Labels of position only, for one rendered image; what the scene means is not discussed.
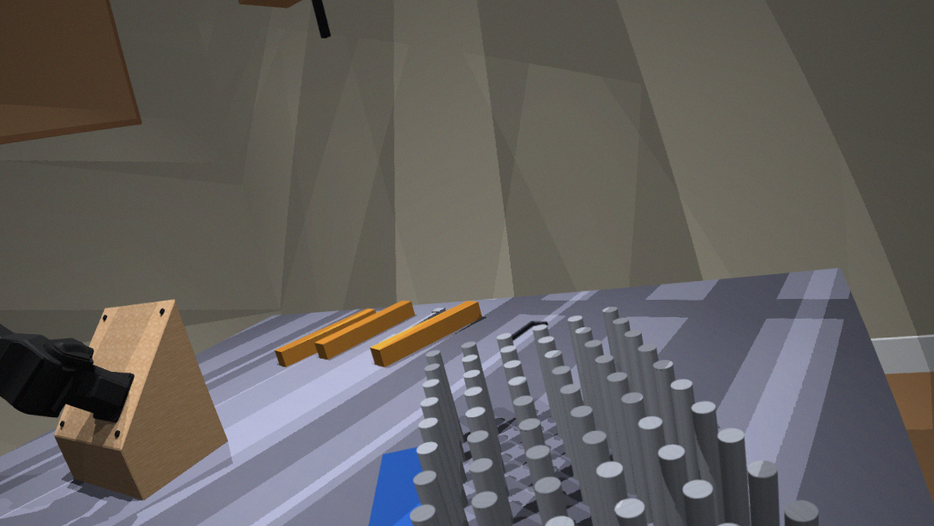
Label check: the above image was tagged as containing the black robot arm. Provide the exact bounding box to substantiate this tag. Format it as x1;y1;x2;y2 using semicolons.
0;324;135;422

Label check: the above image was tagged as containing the blue flat strip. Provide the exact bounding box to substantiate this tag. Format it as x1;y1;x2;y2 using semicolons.
368;447;422;526

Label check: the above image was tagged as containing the black bent bar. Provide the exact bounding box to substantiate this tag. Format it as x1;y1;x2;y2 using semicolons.
512;321;548;340

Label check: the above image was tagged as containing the orange rectangular bar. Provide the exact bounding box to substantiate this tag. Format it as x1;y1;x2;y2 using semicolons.
315;301;415;360
370;301;482;368
275;309;376;367

